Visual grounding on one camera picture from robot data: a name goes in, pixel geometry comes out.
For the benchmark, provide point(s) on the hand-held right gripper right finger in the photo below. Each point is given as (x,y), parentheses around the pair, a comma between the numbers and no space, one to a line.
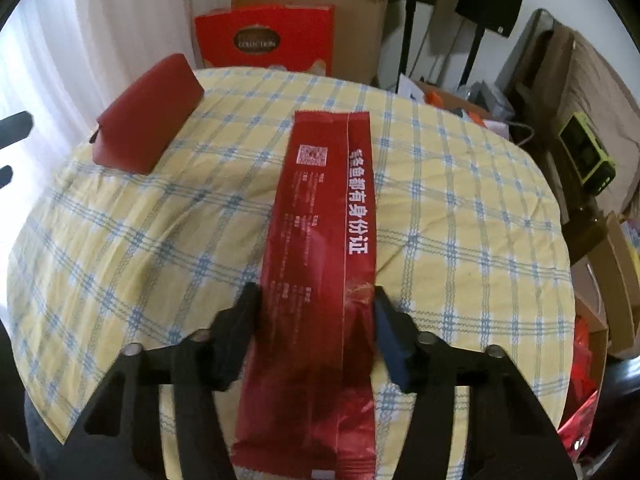
(392,342)

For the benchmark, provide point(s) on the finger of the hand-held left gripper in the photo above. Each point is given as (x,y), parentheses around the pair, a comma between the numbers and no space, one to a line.
(5,176)
(15,127)

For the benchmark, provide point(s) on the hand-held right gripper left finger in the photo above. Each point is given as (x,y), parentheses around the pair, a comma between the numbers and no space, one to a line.
(240,332)

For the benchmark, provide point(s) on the long red foil packet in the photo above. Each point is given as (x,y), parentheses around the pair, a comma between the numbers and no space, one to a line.
(310,260)

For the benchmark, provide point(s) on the dark red handbag-shaped box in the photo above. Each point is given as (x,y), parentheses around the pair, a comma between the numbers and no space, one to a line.
(150,115)

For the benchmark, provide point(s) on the deep cardboard box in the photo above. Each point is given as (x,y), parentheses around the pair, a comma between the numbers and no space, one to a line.
(620,270)

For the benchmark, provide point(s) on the yellow checked tablecloth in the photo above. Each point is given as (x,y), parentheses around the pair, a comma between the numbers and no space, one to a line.
(150,260)

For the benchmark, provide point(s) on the white curtain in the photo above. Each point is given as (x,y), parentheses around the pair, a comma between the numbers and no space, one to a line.
(100,25)

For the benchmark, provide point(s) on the open cardboard box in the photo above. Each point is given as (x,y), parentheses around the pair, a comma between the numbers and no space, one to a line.
(440,97)

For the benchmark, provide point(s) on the white appliance box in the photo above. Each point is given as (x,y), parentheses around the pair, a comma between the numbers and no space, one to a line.
(492,97)

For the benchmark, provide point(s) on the red cookie box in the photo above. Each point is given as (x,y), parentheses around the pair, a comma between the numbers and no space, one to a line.
(265,40)

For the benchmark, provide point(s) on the green portable power station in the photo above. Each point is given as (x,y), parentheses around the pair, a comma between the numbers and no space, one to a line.
(585,155)

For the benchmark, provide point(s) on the large brown cardboard box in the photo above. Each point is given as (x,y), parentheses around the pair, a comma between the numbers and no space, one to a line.
(360,35)

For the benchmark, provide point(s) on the large beige cushion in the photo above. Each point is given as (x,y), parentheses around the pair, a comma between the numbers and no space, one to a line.
(600,100)

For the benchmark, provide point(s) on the brown sofa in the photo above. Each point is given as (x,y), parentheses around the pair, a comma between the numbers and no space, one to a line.
(537,35)

